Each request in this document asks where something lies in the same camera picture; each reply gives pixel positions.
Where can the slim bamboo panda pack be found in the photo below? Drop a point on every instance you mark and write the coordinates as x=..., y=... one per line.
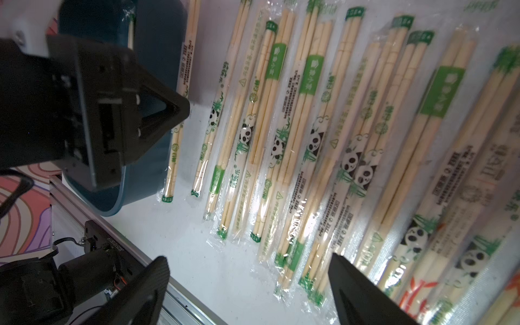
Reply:
x=219, y=100

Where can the twin panda chopstick pack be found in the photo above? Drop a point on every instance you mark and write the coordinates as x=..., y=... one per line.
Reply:
x=330, y=212

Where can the green band pack table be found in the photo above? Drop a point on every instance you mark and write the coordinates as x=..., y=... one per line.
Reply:
x=435, y=103

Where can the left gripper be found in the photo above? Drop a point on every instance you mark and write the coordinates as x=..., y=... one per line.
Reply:
x=68, y=108

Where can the plain green text pack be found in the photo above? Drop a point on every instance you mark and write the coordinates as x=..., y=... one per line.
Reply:
x=311, y=142

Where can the slim panda chopstick pack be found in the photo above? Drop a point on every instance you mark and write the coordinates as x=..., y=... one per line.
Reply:
x=281, y=152

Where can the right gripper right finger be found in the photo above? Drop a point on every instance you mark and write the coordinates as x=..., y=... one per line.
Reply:
x=357, y=300

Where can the green bamboo chopstick pack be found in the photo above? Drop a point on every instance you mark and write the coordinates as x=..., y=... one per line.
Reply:
x=474, y=259

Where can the red green chopstick pack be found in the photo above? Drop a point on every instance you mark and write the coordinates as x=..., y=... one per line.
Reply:
x=505, y=309

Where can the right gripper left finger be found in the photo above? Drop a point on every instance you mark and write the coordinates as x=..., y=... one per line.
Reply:
x=141, y=301

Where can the teal storage box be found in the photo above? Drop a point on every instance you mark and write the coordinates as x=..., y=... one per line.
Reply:
x=159, y=28

